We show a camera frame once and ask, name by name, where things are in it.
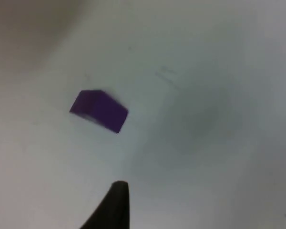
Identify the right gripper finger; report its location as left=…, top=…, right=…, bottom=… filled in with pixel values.
left=79, top=180, right=131, bottom=229

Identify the purple triangular block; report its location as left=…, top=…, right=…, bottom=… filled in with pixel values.
left=69, top=89, right=129, bottom=134

